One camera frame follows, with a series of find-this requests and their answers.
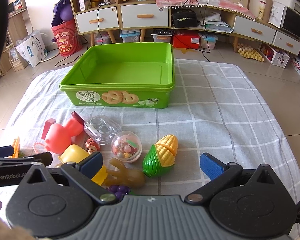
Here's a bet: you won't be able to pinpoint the orange toy slice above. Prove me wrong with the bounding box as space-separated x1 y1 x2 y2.
12 137 20 158

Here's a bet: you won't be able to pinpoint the purple toy grapes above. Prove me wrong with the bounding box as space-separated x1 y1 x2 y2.
108 185 131 201

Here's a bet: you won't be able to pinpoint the clear plastic lens case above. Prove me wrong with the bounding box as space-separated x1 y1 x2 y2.
84 115 121 145

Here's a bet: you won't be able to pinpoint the beige rubber octopus toy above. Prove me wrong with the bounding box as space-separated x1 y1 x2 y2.
103 158 145 189

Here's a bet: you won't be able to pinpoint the pink rectangular block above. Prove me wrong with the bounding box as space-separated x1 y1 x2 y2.
42 118 56 140

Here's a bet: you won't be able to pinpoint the yellow toy cup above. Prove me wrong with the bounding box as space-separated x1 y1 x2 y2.
56 144 108 186

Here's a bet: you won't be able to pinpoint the small tiger figurine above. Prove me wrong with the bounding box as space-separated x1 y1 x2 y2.
85 138 100 154

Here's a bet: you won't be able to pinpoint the pink pig toy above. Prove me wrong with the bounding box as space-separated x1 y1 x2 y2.
45 111 84 154

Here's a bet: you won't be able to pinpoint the clear capsule ball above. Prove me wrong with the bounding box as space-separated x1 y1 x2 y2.
111 131 142 163

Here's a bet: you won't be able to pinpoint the toy corn cob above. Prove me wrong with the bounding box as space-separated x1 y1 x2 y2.
142 134 178 178

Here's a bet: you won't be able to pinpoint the grey checkered cloth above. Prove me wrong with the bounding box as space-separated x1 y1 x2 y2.
6 59 300 202

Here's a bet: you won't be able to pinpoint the white shopping bag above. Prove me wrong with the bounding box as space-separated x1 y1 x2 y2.
15 30 47 67

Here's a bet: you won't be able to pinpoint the green plastic cookie box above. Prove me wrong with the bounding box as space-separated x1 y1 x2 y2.
59 42 175 108

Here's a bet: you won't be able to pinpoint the yellow egg tray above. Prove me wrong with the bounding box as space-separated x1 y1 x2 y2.
237 43 264 62

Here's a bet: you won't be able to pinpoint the red cylindrical bag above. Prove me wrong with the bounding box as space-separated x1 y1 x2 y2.
51 19 82 57

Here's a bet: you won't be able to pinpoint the red cardboard box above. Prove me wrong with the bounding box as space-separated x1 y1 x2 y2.
172 30 200 49

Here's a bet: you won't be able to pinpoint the blue lid storage bin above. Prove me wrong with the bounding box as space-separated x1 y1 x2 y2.
120 29 141 43

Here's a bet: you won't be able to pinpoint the purple plush toy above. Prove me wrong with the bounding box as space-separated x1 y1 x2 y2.
51 0 74 27

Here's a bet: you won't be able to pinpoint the black bag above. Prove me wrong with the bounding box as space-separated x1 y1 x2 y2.
172 9 198 28

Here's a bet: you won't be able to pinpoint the wooden cabinet with drawers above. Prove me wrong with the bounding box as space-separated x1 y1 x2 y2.
70 0 300 55

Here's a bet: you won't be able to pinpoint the black microwave oven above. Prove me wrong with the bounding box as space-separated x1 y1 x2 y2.
280 7 300 38

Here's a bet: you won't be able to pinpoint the pink checkered cloth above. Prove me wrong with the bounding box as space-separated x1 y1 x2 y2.
155 0 255 21

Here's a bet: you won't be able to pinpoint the clear bin orange handle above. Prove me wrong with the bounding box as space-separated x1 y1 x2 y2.
151 29 174 43

